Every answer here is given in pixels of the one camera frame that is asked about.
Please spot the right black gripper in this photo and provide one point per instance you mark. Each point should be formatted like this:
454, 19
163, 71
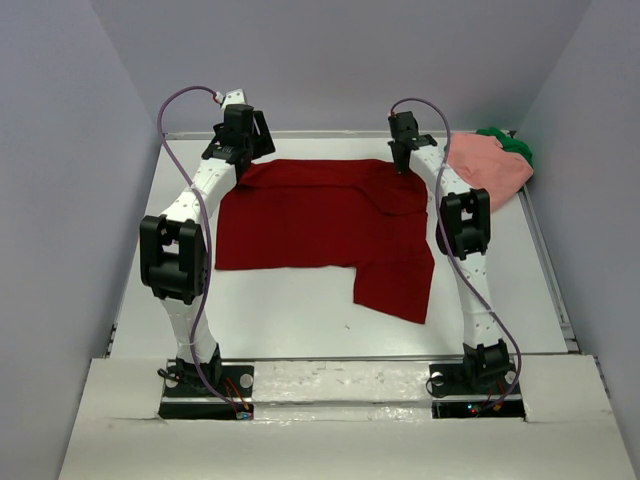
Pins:
402, 168

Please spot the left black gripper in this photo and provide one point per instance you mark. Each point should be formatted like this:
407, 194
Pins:
264, 145

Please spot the dark red t shirt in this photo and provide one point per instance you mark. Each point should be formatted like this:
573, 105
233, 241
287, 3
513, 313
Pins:
358, 214

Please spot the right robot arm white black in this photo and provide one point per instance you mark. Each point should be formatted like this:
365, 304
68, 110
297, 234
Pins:
463, 234

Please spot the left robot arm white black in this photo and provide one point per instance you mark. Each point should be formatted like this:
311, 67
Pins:
175, 246

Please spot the pink t shirt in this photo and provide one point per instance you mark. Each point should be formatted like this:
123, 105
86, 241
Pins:
482, 163

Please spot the green t shirt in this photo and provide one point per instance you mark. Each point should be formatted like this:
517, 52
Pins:
508, 142

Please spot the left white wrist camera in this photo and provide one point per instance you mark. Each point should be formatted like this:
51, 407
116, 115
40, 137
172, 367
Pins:
233, 97

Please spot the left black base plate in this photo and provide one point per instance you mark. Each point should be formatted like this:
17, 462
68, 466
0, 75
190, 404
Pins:
189, 399

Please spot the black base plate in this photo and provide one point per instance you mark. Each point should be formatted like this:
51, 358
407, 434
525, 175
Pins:
456, 398
189, 399

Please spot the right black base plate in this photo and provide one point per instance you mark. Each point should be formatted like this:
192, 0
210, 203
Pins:
456, 398

